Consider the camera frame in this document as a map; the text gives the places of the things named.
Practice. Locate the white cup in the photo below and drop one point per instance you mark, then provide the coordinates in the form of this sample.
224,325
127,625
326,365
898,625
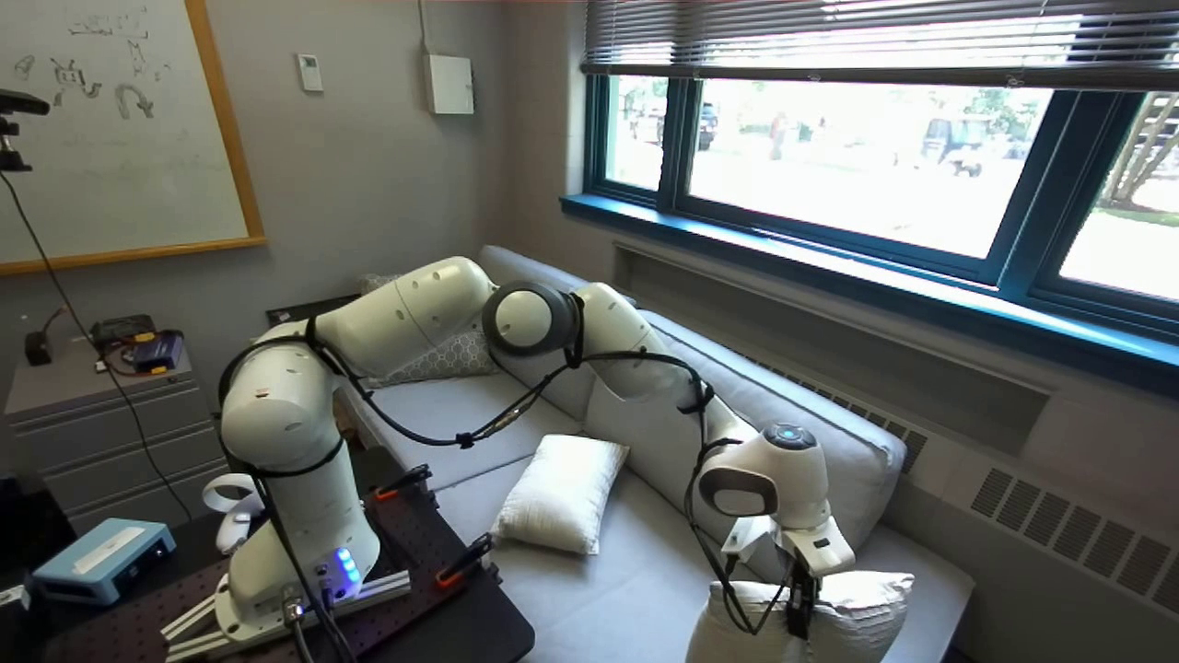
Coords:
229,502

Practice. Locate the white wall box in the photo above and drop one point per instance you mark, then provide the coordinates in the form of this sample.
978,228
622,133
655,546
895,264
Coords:
451,86

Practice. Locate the light grey sofa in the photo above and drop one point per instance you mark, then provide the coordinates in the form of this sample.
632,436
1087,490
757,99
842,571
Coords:
813,427

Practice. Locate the wide teal framed window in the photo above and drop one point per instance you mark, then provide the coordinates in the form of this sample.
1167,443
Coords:
861,158

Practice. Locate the grey drawer cabinet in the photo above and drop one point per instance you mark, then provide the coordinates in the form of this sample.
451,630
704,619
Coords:
99,427

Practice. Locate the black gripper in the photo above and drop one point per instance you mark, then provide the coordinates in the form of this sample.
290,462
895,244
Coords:
801,576

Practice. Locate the black mounted camera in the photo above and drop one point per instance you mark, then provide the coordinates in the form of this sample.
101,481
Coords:
24,103

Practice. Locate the black robot table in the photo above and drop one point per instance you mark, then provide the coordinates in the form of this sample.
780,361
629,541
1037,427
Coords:
466,619

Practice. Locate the light blue box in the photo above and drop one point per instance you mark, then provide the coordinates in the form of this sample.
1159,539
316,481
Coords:
106,554

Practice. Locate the metal robot base rail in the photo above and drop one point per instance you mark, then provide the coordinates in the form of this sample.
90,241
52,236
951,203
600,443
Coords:
370,593

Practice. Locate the small black item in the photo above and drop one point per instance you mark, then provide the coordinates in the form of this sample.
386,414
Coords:
40,351

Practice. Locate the grey lattice patterned pillow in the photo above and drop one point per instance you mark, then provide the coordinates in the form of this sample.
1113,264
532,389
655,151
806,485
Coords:
443,358

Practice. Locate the grey window blinds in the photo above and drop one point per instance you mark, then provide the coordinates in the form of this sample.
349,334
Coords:
861,37

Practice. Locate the wood framed whiteboard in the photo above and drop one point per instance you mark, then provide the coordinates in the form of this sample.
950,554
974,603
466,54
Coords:
112,124

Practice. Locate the wall heater cover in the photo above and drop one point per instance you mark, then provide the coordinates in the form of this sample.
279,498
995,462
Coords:
1057,518

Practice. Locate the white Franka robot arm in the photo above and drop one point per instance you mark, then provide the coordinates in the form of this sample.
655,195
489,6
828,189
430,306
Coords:
298,416

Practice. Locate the black electronic device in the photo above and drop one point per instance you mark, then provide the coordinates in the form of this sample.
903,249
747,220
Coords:
134,351

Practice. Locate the black orange clamp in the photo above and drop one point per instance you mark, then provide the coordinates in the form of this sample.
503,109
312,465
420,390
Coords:
401,485
461,561

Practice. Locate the cream striped pillow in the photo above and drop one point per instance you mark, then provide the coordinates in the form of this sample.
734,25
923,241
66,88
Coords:
559,490
861,611

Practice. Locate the white wall thermostat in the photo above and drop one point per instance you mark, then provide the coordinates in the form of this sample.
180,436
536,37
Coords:
312,75

